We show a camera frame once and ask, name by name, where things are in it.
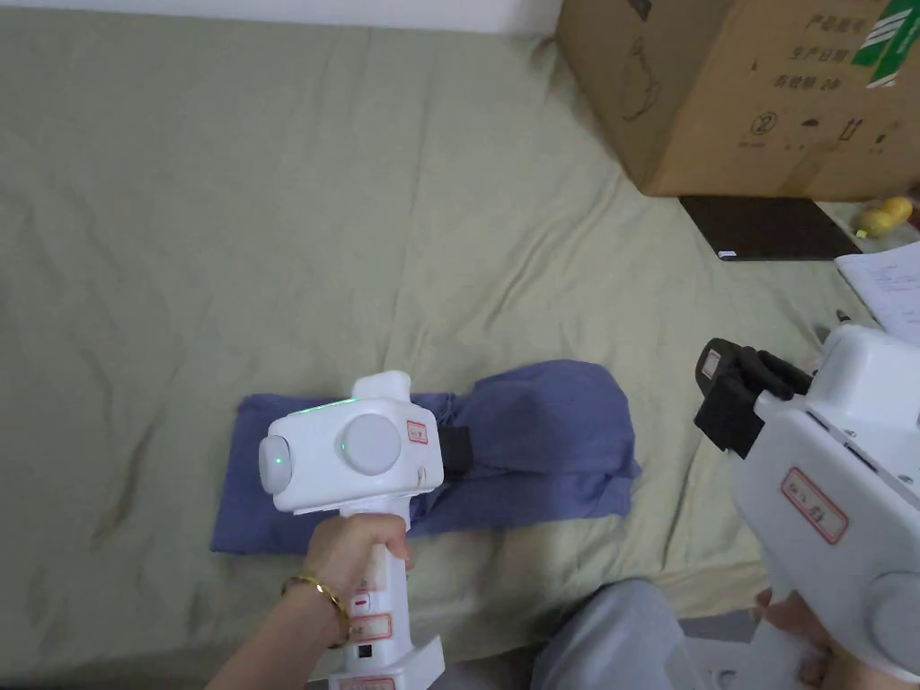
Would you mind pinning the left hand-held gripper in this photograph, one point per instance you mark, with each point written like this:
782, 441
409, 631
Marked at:
323, 460

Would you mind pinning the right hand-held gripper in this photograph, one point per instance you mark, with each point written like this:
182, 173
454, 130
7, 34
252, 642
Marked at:
826, 474

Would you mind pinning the blue garment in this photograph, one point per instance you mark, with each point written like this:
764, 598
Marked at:
539, 438

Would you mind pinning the person's left forearm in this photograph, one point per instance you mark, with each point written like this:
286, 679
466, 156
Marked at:
280, 647

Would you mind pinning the person's left hand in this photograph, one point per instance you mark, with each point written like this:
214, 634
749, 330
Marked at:
345, 550

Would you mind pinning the person's right hand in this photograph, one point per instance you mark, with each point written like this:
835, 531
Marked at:
812, 661

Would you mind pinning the black flat tablet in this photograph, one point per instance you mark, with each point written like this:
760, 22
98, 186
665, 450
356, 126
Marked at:
769, 226

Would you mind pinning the white paper sheets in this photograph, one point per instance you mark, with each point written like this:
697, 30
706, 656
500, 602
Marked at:
891, 284

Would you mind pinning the small yellow toy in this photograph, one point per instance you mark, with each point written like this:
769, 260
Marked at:
882, 218

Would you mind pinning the bed with pale green sheet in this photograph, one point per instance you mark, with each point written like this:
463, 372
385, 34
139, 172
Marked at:
287, 215

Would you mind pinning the brown cardboard carton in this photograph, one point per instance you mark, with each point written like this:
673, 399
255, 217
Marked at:
726, 93

